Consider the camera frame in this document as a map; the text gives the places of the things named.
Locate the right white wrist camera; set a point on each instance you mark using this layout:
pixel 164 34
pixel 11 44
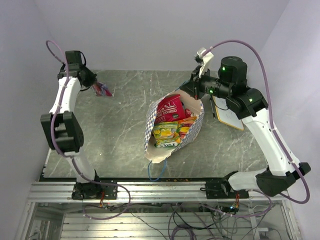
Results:
pixel 204 58

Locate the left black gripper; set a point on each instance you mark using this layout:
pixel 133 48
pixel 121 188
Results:
pixel 93 79

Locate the checkered paper bag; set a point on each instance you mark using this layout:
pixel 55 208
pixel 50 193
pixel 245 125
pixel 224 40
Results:
pixel 160 155

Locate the purple snack packet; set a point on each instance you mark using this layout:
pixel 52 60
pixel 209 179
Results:
pixel 100 89

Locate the pink chips bag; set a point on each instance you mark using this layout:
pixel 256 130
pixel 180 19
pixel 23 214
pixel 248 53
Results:
pixel 170 109

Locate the black marker pen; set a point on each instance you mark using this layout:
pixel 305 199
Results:
pixel 212 104

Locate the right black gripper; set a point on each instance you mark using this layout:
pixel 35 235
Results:
pixel 193 86

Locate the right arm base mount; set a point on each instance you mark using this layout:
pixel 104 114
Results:
pixel 221 189

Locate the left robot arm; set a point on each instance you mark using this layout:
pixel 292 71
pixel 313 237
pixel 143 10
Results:
pixel 62 129

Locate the small whiteboard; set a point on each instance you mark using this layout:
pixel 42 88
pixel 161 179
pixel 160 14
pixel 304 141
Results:
pixel 225 115

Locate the aluminium frame rail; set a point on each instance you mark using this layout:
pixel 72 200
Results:
pixel 136 192

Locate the orange candy bag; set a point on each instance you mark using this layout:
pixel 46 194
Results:
pixel 184 125

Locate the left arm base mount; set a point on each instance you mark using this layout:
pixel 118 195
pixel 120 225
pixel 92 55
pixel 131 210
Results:
pixel 92 191

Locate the yellow green candy bag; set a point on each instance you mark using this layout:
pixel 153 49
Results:
pixel 165 134

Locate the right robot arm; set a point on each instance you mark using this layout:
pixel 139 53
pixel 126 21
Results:
pixel 251 108

